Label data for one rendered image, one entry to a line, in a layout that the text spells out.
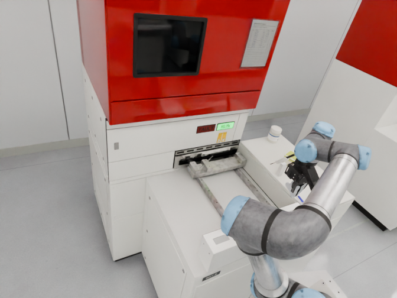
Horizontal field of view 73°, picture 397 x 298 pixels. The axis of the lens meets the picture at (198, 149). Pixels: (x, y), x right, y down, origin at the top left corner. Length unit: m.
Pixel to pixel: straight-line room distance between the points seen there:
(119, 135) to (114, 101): 0.21
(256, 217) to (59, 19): 2.29
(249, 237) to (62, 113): 2.49
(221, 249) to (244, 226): 0.46
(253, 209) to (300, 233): 0.12
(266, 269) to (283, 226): 0.25
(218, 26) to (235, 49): 0.15
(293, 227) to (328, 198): 0.15
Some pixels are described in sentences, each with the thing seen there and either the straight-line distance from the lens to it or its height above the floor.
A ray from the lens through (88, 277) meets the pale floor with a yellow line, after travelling 2.17.
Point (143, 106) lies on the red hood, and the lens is 1.22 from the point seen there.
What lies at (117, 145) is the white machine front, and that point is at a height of 1.08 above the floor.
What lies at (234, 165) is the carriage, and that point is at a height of 0.88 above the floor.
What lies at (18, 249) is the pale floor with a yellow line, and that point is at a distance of 2.41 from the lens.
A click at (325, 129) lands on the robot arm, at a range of 1.06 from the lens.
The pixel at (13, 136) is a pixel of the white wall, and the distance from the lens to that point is 3.07.
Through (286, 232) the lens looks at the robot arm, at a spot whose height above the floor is 1.42.
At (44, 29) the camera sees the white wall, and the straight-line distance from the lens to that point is 2.64.
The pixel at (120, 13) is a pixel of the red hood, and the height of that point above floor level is 1.67.
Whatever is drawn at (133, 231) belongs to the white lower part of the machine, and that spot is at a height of 0.35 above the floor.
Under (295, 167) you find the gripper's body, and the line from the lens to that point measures 1.18.
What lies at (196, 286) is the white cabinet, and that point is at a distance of 1.31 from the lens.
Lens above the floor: 1.90
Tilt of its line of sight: 36 degrees down
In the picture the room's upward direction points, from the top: 11 degrees clockwise
